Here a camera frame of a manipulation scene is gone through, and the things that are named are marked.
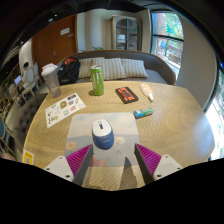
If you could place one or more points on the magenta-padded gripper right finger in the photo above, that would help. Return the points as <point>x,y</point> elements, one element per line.
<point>168,166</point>

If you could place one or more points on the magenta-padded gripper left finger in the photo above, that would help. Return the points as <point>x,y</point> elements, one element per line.
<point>60,166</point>

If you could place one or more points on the white and blue computer mouse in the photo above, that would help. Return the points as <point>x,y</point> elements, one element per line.
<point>102,135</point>

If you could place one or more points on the yellow sticker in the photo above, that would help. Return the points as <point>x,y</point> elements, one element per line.
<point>28,157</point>

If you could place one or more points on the white sticker sheet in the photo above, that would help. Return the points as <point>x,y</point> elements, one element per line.
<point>63,109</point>

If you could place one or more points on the green and blue small pack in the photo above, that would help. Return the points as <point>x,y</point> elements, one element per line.
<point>143,112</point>

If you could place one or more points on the grey tufted chair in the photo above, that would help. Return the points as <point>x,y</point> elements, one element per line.
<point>28,115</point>

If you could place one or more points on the white and orange tube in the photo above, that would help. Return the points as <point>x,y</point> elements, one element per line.
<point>146,91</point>

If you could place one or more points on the black and orange box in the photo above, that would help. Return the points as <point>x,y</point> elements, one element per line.
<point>126,95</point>

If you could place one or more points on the clear plastic shaker cup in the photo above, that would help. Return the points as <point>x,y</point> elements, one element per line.
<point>52,81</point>

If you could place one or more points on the white chair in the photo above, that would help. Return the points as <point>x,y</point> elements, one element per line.
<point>33,80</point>

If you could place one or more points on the green drink can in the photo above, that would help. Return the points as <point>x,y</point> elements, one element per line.
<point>97,81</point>

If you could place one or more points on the black backpack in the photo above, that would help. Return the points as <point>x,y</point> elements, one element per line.
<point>69,72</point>

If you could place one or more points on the laptop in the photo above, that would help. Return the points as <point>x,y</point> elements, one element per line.
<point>17,80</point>

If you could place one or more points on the grey curved sofa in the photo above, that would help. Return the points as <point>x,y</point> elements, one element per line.
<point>160,66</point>

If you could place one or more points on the person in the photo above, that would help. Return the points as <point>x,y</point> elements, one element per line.
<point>25,71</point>

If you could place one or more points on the striped cushion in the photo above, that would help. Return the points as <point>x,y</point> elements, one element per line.
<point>135,68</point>
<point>114,68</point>
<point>85,67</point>

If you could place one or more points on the brown wooden door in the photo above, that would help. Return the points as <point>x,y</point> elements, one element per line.
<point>53,43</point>

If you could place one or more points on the black framed window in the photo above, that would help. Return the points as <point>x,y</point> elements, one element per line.
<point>166,36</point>

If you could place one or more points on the glass door cabinet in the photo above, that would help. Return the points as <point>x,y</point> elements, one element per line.
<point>126,31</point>

